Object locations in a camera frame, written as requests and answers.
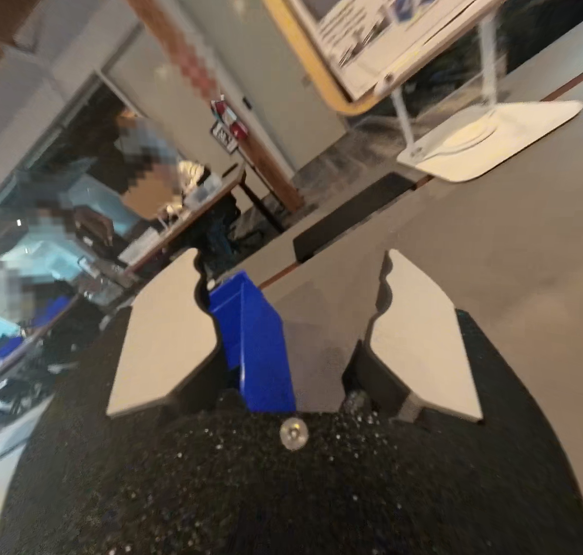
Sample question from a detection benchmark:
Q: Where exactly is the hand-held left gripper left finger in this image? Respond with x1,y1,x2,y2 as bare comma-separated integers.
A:
106,247,228,418

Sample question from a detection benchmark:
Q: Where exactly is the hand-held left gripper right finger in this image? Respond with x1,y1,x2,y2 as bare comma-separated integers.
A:
343,249,483,424

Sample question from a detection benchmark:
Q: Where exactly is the blue plastic bin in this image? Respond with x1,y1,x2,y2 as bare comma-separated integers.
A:
208,270,298,413

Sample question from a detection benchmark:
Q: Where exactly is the cluttered work table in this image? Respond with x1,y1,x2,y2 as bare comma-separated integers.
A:
119,161,285,275

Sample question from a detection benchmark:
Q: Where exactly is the black rectangular pad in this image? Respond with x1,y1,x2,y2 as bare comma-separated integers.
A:
293,172,416,264

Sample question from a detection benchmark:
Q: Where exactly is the red fire extinguisher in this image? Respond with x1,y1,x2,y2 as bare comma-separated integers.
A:
210,95,249,142

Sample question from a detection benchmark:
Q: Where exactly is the white poster stand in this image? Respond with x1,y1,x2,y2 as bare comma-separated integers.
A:
260,0,583,183

